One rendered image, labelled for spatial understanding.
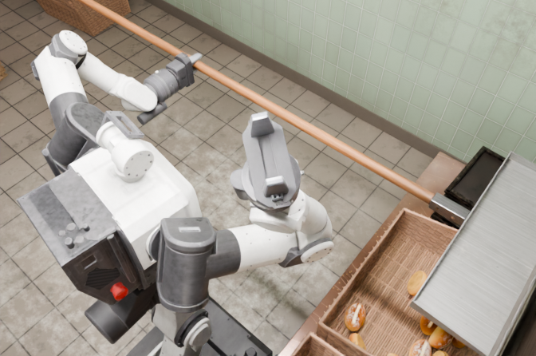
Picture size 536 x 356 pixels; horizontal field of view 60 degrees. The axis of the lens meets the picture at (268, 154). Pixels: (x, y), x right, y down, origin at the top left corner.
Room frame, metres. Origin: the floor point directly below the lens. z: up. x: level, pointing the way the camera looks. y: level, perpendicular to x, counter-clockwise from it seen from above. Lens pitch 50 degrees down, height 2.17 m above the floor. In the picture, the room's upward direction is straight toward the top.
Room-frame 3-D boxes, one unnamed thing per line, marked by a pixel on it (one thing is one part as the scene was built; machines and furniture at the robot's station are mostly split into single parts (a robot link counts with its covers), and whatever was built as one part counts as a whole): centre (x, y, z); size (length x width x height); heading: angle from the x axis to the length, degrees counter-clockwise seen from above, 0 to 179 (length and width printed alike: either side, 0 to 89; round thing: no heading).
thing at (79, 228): (0.55, 0.33, 1.27); 0.34 x 0.30 x 0.36; 42
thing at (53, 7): (3.26, 1.47, 0.14); 0.56 x 0.49 x 0.28; 56
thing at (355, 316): (0.58, -0.29, 0.62); 0.10 x 0.07 x 0.05; 155
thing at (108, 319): (0.52, 0.34, 1.00); 0.28 x 0.13 x 0.18; 140
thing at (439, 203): (0.64, -0.45, 1.19); 0.09 x 0.04 x 0.03; 50
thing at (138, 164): (0.59, 0.28, 1.47); 0.10 x 0.07 x 0.09; 42
